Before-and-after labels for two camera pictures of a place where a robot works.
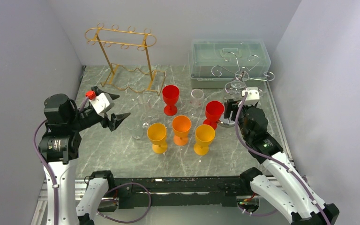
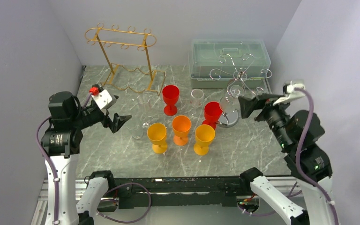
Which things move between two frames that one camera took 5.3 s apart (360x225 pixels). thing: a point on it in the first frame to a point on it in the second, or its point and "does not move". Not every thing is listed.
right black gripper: [227, 112] to [247, 104]
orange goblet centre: [181, 126] does not move
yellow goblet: [205, 134] does not move
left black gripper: [115, 120] does not move
